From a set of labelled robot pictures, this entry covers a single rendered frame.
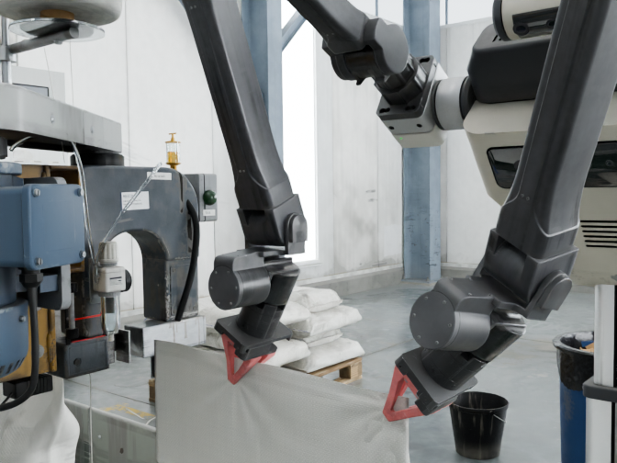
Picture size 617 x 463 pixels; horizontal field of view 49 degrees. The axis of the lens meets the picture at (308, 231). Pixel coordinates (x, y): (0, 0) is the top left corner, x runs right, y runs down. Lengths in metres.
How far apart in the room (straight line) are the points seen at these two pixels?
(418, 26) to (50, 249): 9.32
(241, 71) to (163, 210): 0.42
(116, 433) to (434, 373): 1.19
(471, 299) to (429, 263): 8.83
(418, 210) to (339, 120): 2.00
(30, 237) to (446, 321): 0.43
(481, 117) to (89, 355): 0.73
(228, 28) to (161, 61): 5.67
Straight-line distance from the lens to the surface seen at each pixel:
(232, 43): 0.86
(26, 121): 0.85
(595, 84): 0.63
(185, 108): 6.63
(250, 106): 0.86
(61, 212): 0.80
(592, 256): 1.23
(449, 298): 0.66
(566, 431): 3.13
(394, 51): 1.10
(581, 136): 0.65
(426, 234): 9.65
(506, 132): 1.09
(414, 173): 9.72
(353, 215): 8.68
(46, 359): 1.11
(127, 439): 1.79
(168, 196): 1.21
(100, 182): 1.13
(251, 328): 0.94
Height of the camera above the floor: 1.29
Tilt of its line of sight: 3 degrees down
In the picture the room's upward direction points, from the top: 1 degrees counter-clockwise
